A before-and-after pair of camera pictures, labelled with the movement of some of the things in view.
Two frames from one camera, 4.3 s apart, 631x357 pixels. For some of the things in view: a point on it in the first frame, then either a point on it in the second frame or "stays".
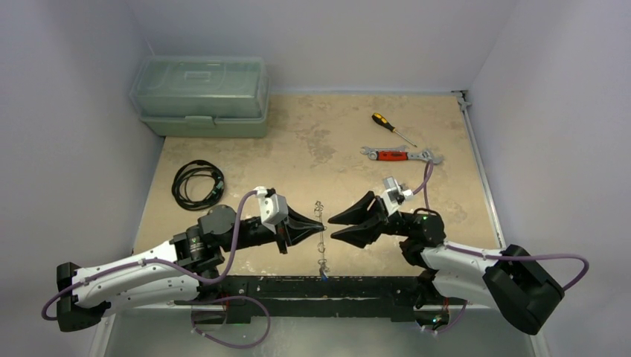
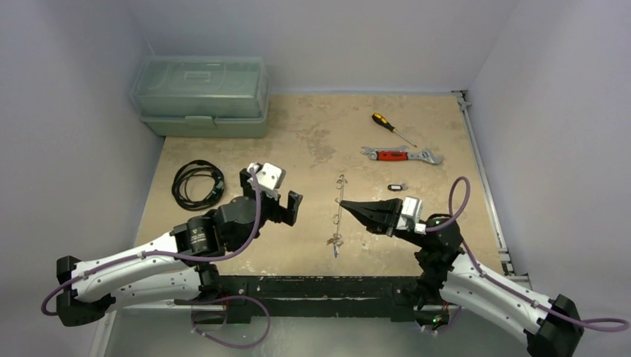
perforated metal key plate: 322,263 → 338,239
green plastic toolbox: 202,97 stays
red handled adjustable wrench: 401,153 stays
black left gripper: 294,230 → 280,213
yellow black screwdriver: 384,121 stays
